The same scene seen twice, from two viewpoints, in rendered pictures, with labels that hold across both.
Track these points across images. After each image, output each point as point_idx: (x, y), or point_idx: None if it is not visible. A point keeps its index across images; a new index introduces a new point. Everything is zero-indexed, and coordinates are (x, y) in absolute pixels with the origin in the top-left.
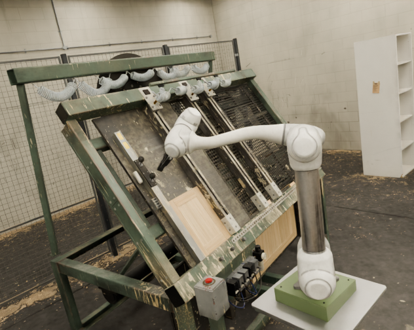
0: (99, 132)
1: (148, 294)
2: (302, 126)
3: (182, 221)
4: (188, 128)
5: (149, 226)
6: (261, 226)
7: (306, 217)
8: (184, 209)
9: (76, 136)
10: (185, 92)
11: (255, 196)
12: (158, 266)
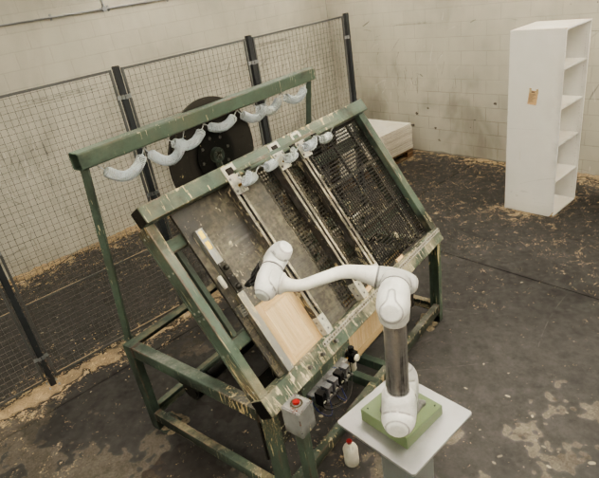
0: (179, 230)
1: (234, 401)
2: (392, 285)
3: (270, 327)
4: (279, 266)
5: (235, 336)
6: (356, 321)
7: (390, 366)
8: (272, 312)
9: (155, 245)
10: (276, 167)
11: (353, 285)
12: (245, 381)
